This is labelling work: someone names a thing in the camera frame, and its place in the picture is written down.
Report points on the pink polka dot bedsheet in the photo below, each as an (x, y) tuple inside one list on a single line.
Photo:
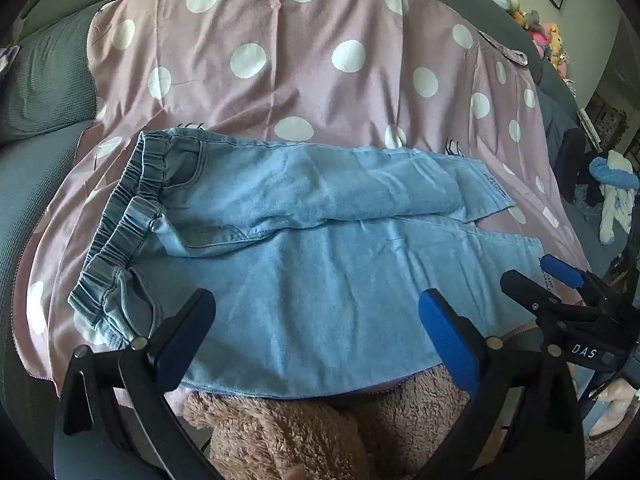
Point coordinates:
[(300, 60)]

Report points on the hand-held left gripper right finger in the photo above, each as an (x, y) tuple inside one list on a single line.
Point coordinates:
[(452, 345)]

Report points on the pile of stuffed toys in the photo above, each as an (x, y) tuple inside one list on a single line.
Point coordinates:
[(535, 25)]

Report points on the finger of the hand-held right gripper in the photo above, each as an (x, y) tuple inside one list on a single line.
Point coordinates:
[(530, 292), (557, 266)]

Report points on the blue and white plush toy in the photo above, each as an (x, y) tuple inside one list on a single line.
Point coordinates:
[(612, 190)]

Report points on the light blue denim pants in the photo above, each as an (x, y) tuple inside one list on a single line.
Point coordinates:
[(300, 270)]

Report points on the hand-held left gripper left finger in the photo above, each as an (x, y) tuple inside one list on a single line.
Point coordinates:
[(169, 357)]

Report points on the person's right hand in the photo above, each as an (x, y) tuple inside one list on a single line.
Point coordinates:
[(622, 392)]

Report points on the brown fluffy clothing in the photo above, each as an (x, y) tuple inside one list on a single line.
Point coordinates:
[(300, 435)]

